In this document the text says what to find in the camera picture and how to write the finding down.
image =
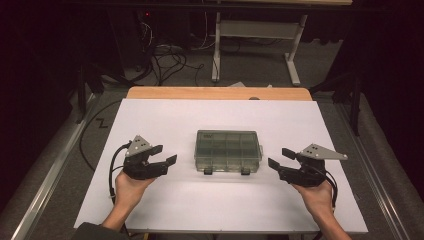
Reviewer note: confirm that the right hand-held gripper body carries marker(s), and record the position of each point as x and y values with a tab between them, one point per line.
306	176

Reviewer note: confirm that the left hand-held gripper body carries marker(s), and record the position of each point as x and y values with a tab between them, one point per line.
140	168

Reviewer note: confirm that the transparent grey compartment box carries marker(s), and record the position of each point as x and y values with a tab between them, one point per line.
228	151

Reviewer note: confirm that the person's right hand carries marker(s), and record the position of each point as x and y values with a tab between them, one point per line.
318	200

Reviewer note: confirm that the person's left hand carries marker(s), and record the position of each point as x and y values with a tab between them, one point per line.
128	193

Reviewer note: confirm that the black metal stand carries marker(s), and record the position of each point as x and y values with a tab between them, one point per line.
81	100
356	110

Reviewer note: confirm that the white paper scrap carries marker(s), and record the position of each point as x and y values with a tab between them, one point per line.
238	84

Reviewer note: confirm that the black case with red light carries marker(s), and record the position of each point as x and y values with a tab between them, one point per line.
146	14

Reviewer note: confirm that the aluminium floor rail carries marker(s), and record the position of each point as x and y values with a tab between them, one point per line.
373	173
52	173

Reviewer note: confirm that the white metal desk frame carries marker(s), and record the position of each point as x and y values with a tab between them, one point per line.
256	29

